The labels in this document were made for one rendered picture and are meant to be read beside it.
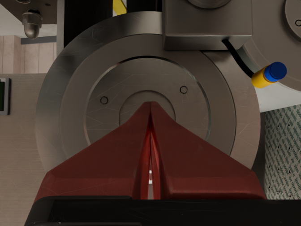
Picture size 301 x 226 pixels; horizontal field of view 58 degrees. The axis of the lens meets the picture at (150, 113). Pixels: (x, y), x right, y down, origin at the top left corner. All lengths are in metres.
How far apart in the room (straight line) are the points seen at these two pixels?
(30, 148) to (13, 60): 3.28
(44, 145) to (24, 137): 0.37
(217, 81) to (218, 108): 0.02
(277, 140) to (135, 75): 0.29
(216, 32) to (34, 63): 3.68
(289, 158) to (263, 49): 0.21
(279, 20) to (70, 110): 0.16
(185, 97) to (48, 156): 0.10
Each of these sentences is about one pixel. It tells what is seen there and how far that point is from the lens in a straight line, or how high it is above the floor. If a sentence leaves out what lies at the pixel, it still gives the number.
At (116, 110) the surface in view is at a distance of 0.16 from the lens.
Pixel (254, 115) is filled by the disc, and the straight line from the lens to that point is 0.19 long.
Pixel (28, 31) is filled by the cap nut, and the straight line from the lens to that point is 0.58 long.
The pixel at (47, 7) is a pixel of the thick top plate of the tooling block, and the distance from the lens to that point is 0.56.
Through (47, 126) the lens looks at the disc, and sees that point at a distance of 0.19.
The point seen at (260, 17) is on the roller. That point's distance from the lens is 0.22.
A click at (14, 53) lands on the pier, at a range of 3.84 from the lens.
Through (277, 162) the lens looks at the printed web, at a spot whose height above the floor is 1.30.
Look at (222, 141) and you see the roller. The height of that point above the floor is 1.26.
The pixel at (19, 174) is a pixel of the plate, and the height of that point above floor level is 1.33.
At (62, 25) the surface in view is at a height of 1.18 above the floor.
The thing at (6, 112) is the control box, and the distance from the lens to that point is 0.57.
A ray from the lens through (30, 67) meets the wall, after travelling 3.83.
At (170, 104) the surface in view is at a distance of 0.16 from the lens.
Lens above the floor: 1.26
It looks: 5 degrees down
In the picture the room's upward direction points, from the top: 180 degrees clockwise
